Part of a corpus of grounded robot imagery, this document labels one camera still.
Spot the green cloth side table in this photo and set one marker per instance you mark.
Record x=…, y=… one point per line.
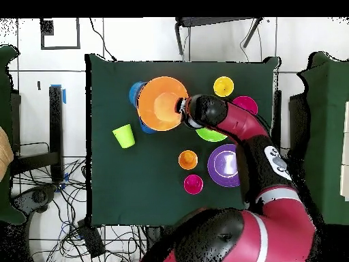
x=5, y=82
x=327, y=136

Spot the light green bowl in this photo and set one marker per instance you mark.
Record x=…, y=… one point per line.
x=210, y=135

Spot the white boxes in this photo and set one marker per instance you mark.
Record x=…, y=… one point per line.
x=345, y=150

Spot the black square frame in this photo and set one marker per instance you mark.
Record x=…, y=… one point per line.
x=47, y=27

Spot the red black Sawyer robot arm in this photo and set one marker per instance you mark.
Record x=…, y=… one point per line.
x=286, y=232

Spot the large orange bowl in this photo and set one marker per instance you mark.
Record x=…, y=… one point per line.
x=152, y=95

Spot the orange cup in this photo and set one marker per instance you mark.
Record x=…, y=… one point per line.
x=188, y=159

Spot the tan box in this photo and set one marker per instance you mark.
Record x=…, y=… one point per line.
x=5, y=152

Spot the dark green tablecloth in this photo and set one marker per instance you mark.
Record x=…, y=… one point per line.
x=152, y=191

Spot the red-pink bowl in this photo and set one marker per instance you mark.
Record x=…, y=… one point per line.
x=248, y=105

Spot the black power brick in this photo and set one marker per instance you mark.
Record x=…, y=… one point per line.
x=91, y=240

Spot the light blue bowl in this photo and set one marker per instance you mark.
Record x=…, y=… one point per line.
x=134, y=92

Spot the dark blue bowl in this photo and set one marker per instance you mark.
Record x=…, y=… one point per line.
x=147, y=129

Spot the light green cup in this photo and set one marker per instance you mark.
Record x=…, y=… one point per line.
x=124, y=136

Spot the purple bowl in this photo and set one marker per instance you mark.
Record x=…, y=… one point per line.
x=218, y=174

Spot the black camera tripod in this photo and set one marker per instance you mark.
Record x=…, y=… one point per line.
x=207, y=21

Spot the red-pink cup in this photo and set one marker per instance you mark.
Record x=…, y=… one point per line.
x=193, y=184

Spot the yellow cup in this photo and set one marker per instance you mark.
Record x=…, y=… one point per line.
x=223, y=86

